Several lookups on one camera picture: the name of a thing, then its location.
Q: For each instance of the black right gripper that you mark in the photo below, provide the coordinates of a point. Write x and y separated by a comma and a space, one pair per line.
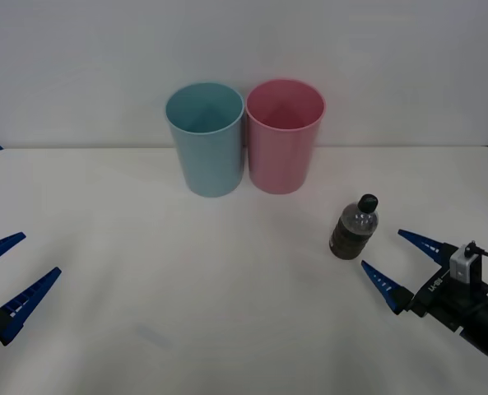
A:
445, 300

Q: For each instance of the small dark plastic bottle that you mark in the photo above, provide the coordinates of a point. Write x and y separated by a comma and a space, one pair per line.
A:
350, 238

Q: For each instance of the pink plastic bin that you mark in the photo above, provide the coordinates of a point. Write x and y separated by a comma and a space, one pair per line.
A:
278, 164

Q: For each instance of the pale blue plastic bin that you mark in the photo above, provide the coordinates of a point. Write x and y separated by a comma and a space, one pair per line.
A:
210, 164

